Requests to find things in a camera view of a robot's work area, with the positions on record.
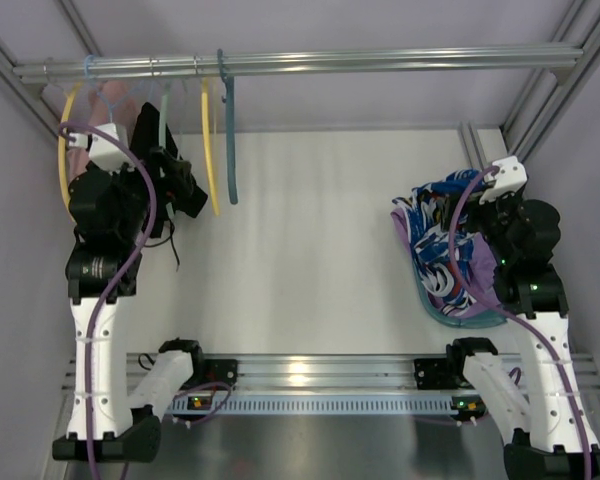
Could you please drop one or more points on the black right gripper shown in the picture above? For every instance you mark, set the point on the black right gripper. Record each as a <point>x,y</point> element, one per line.
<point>480,220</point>

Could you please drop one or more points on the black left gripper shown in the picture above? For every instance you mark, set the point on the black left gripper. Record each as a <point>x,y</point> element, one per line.
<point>162,163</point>

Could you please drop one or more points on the blue red white patterned trousers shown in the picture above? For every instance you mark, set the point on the blue red white patterned trousers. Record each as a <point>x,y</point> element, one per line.
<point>426,216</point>

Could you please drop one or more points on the mint green plastic hanger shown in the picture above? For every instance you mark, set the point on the mint green plastic hanger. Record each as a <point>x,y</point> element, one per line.
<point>173,98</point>

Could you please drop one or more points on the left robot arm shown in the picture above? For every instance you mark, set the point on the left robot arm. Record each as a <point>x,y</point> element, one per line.
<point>114,211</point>

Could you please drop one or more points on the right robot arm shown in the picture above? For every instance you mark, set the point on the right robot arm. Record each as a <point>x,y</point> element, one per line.
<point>544,427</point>

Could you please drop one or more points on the yellow plastic hanger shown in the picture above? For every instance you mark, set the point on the yellow plastic hanger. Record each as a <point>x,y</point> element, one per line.
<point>207,144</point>
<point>61,146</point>

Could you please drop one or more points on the teal plastic hanger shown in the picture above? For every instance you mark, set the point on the teal plastic hanger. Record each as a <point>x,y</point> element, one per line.
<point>229,102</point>

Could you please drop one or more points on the black garment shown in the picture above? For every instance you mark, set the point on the black garment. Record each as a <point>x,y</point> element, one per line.
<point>144,138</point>

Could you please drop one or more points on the purple garment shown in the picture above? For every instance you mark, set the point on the purple garment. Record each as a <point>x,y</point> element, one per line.
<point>446,292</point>

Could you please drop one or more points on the pink garment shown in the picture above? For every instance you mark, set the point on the pink garment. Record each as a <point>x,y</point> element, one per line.
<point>112,102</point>

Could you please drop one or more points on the teal plastic basket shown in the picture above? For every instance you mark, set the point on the teal plastic basket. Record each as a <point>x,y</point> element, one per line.
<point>477,319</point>

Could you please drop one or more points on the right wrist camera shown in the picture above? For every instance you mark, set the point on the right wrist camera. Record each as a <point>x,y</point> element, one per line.
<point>509,178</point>

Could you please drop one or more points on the light blue wire hanger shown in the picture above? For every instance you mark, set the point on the light blue wire hanger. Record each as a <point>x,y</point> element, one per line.
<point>89,63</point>

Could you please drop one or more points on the aluminium hanging rail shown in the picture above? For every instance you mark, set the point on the aluminium hanging rail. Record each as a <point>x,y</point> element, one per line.
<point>500,57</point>

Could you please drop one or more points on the slotted cable duct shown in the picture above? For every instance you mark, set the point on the slotted cable duct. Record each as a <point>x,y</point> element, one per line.
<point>400,404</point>

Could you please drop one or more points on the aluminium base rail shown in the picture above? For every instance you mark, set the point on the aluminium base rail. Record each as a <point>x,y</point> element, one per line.
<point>303,374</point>

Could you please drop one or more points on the aluminium frame post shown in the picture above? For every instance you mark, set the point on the aluminium frame post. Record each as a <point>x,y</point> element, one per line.
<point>547,93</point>

